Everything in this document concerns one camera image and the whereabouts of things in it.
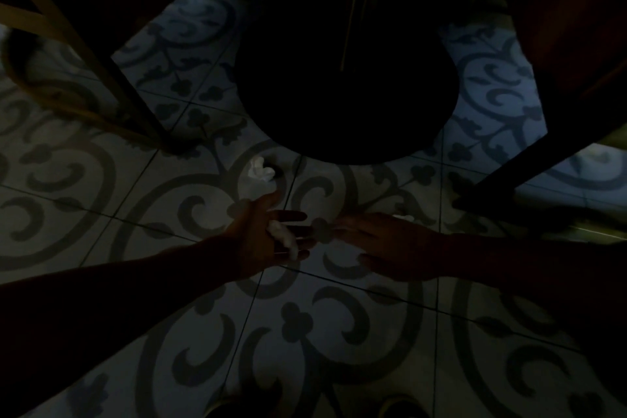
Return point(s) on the person's left hand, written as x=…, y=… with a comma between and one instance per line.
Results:
x=252, y=241

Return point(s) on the person's right hand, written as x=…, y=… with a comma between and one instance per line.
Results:
x=399, y=246

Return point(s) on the person's left thumb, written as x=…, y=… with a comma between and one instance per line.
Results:
x=268, y=202

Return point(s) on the person's right thumb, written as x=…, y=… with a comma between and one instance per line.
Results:
x=374, y=266

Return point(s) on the white tissue piece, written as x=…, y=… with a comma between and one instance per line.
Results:
x=284, y=239

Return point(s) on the person's right forearm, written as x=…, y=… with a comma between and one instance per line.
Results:
x=543, y=285

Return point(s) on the person's left forearm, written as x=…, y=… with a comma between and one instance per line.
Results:
x=107, y=315

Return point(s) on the crumpled white tissue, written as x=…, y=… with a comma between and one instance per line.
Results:
x=260, y=170

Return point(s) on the small white paper scrap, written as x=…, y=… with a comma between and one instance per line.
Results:
x=402, y=218

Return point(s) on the dark round table base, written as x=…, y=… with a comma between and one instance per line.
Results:
x=345, y=104

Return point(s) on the person's shoe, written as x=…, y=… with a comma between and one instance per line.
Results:
x=402, y=407

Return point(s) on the dark table pole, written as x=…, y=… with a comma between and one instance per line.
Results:
x=365, y=1

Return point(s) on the wooden chair with curved rung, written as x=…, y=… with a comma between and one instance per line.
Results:
x=78, y=55

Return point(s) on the dark wooden chair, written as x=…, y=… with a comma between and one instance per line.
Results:
x=563, y=65

